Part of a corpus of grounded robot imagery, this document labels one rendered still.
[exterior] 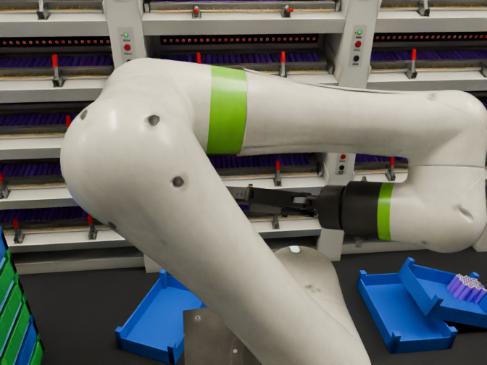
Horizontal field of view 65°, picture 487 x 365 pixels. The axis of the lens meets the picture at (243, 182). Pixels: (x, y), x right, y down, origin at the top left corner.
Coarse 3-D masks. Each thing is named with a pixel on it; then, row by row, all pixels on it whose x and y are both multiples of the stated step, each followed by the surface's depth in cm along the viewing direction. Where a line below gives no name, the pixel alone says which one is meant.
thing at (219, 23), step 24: (144, 0) 117; (336, 0) 118; (144, 24) 111; (168, 24) 111; (192, 24) 112; (216, 24) 113; (240, 24) 113; (264, 24) 114; (288, 24) 115; (312, 24) 115; (336, 24) 116
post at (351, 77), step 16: (352, 0) 113; (368, 0) 113; (352, 16) 115; (368, 16) 115; (352, 32) 117; (368, 32) 118; (336, 48) 124; (368, 48) 120; (368, 64) 122; (352, 80) 124; (336, 160) 137; (352, 160) 138; (336, 176) 140; (352, 176) 141; (320, 240) 153; (336, 240) 154; (336, 256) 158
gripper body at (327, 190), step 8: (320, 192) 64; (328, 192) 62; (336, 192) 62; (312, 200) 63; (320, 200) 62; (328, 200) 62; (336, 200) 61; (312, 208) 63; (320, 208) 62; (328, 208) 61; (336, 208) 61; (320, 216) 62; (328, 216) 62; (336, 216) 61; (320, 224) 63; (328, 224) 62; (336, 224) 62
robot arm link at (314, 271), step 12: (276, 252) 69; (288, 252) 68; (300, 252) 68; (312, 252) 68; (288, 264) 65; (300, 264) 65; (312, 264) 65; (324, 264) 66; (300, 276) 62; (312, 276) 62; (324, 276) 63; (336, 276) 65; (312, 288) 60; (324, 288) 60; (336, 288) 62; (336, 300) 59
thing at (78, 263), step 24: (264, 240) 163; (288, 240) 163; (312, 240) 163; (384, 240) 163; (24, 264) 150; (48, 264) 151; (72, 264) 152; (96, 264) 153; (120, 264) 154; (144, 264) 156
